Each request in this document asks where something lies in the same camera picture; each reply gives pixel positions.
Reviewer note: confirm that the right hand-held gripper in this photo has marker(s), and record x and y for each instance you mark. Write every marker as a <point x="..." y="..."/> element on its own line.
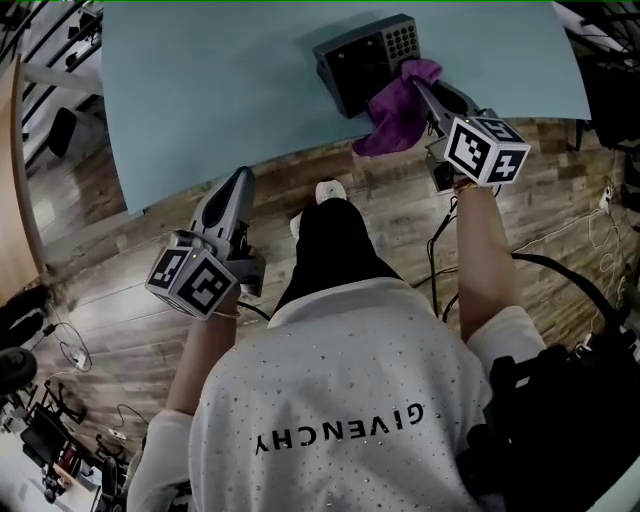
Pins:
<point x="480" y="150"/>

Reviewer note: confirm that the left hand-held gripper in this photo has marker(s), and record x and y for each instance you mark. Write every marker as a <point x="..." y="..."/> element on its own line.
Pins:
<point x="200" y="285"/>

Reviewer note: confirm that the purple cloth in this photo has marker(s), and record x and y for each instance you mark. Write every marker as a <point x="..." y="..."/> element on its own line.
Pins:
<point x="395" y="120"/>

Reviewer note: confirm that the black keypad access-control device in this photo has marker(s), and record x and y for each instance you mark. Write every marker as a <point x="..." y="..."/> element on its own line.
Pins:
<point x="355" y="65"/>

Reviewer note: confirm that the person's right forearm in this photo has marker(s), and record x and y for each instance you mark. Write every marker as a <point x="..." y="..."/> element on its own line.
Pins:
<point x="482" y="260"/>

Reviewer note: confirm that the person's left forearm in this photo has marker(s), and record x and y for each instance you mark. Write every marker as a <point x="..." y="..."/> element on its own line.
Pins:
<point x="200" y="360"/>

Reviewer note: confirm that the person's white shoe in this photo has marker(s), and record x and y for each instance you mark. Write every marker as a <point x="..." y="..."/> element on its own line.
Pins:
<point x="330" y="191"/>

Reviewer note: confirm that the light blue table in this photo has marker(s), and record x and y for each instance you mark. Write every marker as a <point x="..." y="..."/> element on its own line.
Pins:
<point x="215" y="100"/>

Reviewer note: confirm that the person's black trousers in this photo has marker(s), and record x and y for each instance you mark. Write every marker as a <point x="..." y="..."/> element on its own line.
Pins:
<point x="335" y="250"/>

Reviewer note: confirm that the black office chair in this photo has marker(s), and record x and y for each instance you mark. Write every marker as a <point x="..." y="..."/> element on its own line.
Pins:
<point x="615" y="100"/>

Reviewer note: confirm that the grey trash bin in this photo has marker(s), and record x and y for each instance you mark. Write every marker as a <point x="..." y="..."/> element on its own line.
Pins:
<point x="62" y="132"/>

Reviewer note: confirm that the white power strip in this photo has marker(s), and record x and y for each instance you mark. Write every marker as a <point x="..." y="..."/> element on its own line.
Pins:
<point x="606" y="198"/>
<point x="78" y="358"/>
<point x="117" y="434"/>

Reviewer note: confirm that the person's white studded shirt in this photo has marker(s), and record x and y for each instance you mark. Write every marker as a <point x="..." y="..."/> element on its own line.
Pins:
<point x="340" y="375"/>

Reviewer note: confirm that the light wooden table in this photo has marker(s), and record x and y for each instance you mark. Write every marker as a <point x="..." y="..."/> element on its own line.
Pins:
<point x="15" y="200"/>

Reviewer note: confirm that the grey office chair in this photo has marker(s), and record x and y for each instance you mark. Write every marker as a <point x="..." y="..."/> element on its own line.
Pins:
<point x="15" y="370"/>

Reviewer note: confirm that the black metal stand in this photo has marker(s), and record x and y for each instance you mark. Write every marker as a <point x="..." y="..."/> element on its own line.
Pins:
<point x="45" y="435"/>

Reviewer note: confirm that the black backpack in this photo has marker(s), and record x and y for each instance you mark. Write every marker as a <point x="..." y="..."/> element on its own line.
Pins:
<point x="550" y="425"/>

